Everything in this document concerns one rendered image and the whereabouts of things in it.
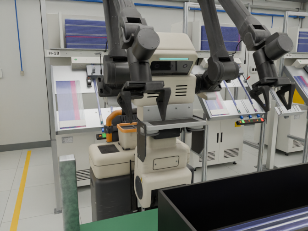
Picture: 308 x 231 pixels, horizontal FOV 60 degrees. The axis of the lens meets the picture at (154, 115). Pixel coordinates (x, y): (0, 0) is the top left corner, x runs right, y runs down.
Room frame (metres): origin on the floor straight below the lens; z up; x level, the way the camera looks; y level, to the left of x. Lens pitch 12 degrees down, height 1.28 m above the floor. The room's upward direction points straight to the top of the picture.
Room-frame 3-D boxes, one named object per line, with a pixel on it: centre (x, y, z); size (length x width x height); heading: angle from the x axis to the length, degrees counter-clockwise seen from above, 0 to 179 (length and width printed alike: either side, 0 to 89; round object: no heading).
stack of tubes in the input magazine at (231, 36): (3.23, -0.75, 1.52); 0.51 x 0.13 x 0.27; 111
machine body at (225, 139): (3.32, -0.65, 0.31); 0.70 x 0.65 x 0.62; 111
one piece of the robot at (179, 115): (1.06, -0.07, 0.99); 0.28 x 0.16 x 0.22; 111
